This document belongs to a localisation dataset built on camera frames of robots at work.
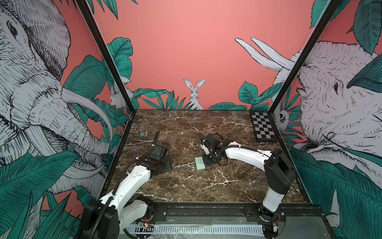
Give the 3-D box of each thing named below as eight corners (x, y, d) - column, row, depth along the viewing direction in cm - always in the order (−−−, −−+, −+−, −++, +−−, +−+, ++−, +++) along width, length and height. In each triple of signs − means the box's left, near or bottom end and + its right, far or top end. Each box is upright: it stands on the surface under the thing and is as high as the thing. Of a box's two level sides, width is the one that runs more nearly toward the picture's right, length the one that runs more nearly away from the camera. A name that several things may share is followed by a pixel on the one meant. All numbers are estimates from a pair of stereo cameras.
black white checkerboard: (257, 141, 104) (258, 139, 102) (248, 113, 122) (249, 111, 120) (278, 141, 104) (279, 139, 103) (266, 113, 122) (267, 111, 120)
